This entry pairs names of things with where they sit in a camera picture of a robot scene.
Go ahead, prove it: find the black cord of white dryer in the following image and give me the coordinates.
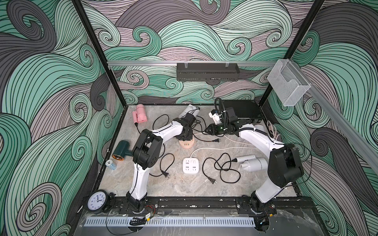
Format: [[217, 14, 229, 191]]
[[191, 114, 228, 144]]

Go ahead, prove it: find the black cord of pink dryer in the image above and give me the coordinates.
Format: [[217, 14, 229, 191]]
[[135, 113, 170, 133]]

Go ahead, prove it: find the black cord of green dryer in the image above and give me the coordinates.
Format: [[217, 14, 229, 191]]
[[149, 144, 175, 179]]

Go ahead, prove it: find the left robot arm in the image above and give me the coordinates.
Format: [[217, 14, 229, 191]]
[[127, 113, 196, 212]]

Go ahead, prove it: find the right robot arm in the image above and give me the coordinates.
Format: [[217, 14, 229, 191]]
[[212, 121, 304, 213]]

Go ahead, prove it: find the white folded hair dryer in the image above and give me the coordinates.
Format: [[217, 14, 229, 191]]
[[179, 104, 200, 118]]

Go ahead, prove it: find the black case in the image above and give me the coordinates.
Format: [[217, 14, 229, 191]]
[[223, 100, 262, 124]]

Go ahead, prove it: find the pink round power strip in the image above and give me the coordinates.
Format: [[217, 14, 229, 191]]
[[179, 139, 195, 149]]

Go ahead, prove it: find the white hair dryer right back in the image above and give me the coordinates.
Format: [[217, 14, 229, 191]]
[[254, 124, 266, 134]]

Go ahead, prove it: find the white hair dryer right front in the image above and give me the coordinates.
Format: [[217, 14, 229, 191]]
[[232, 155, 268, 172]]

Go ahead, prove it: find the white square power strip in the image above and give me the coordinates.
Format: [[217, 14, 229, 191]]
[[182, 157, 199, 175]]

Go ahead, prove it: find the pink hair dryer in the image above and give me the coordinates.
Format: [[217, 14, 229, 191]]
[[132, 104, 148, 124]]

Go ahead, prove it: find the dark green hair dryer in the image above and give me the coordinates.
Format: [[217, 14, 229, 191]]
[[112, 140, 132, 161]]

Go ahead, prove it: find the small clear bottle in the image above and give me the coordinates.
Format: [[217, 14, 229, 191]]
[[105, 159, 117, 170]]

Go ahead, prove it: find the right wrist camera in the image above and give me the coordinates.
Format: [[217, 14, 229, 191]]
[[209, 107, 238, 124]]

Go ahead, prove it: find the black wall shelf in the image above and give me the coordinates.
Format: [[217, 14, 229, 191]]
[[176, 63, 240, 82]]

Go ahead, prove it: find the black cord front right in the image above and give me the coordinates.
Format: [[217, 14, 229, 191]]
[[202, 152, 241, 185]]

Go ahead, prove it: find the clear mesh wall holder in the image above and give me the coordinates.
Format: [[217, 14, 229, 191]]
[[267, 59, 311, 107]]

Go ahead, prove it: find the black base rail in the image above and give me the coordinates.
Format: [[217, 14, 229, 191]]
[[112, 196, 317, 216]]

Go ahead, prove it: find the white slotted cable duct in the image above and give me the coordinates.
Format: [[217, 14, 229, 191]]
[[84, 216, 256, 228]]

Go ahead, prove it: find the round wall clock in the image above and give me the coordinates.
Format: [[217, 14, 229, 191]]
[[86, 190, 109, 213]]

